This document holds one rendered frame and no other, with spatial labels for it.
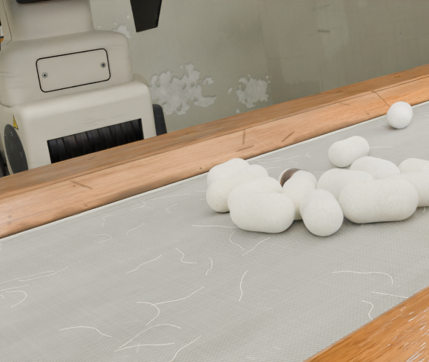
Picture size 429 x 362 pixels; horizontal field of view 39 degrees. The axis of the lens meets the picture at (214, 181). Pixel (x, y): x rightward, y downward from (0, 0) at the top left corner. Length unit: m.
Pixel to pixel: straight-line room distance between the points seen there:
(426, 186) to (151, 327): 0.16
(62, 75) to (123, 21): 1.64
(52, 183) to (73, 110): 0.51
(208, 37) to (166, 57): 0.24
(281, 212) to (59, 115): 0.68
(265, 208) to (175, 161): 0.20
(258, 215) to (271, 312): 0.09
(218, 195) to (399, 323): 0.22
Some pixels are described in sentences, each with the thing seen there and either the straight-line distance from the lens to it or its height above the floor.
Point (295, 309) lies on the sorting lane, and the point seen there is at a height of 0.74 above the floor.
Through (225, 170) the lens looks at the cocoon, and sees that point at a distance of 0.40.
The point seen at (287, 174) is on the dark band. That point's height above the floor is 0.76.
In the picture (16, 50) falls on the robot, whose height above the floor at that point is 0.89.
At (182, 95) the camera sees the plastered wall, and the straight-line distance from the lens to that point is 2.73.
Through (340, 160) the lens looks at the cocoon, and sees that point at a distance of 0.43.
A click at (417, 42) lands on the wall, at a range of 2.38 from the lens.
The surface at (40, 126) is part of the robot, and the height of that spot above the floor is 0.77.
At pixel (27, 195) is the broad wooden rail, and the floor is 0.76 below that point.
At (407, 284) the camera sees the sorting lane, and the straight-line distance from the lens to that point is 0.24.
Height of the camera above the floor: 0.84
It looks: 12 degrees down
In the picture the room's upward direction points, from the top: 10 degrees counter-clockwise
